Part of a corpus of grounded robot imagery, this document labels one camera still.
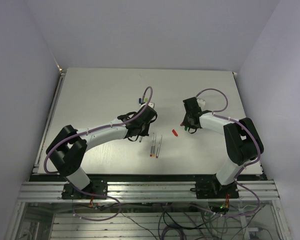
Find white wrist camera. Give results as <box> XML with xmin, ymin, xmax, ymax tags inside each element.
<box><xmin>196</xmin><ymin>98</ymin><xmax>206</xmax><ymax>111</ymax></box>
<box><xmin>148</xmin><ymin>102</ymin><xmax>155</xmax><ymax>109</ymax></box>

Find red end white pen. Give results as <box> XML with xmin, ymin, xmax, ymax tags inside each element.
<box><xmin>150</xmin><ymin>132</ymin><xmax>156</xmax><ymax>157</ymax></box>

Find purple cable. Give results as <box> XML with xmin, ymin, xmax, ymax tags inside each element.
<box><xmin>194</xmin><ymin>88</ymin><xmax>262</xmax><ymax>218</ymax></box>
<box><xmin>43</xmin><ymin>86</ymin><xmax>155</xmax><ymax>221</ymax></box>

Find loose cables under table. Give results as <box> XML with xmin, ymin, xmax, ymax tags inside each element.
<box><xmin>72</xmin><ymin>199</ymin><xmax>266</xmax><ymax>240</ymax></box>

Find yellow end white pen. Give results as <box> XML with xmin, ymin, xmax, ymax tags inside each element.
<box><xmin>151</xmin><ymin>132</ymin><xmax>157</xmax><ymax>157</ymax></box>

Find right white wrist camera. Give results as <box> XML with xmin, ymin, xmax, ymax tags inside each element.
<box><xmin>196</xmin><ymin>98</ymin><xmax>206</xmax><ymax>111</ymax></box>

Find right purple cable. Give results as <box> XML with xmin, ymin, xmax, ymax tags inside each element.
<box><xmin>194</xmin><ymin>88</ymin><xmax>262</xmax><ymax>218</ymax></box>

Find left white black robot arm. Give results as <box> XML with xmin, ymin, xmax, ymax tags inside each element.
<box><xmin>44</xmin><ymin>102</ymin><xmax>158</xmax><ymax>199</ymax></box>

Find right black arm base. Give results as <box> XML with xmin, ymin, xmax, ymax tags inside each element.
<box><xmin>190</xmin><ymin>180</ymin><xmax>239</xmax><ymax>199</ymax></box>

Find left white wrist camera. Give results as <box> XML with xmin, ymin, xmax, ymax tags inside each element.
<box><xmin>148</xmin><ymin>102</ymin><xmax>155</xmax><ymax>109</ymax></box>

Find aluminium rail frame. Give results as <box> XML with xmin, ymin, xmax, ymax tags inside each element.
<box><xmin>17</xmin><ymin>180</ymin><xmax>280</xmax><ymax>203</ymax></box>

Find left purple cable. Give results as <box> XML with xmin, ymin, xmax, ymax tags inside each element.
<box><xmin>43</xmin><ymin>86</ymin><xmax>155</xmax><ymax>221</ymax></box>

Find purple end white pen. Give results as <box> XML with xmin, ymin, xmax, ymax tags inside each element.
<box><xmin>155</xmin><ymin>135</ymin><xmax>163</xmax><ymax>159</ymax></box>

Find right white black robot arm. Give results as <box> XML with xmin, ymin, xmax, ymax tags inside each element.
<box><xmin>182</xmin><ymin>97</ymin><xmax>264</xmax><ymax>198</ymax></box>

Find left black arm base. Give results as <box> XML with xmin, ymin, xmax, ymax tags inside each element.
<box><xmin>61</xmin><ymin>180</ymin><xmax>108</xmax><ymax>200</ymax></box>

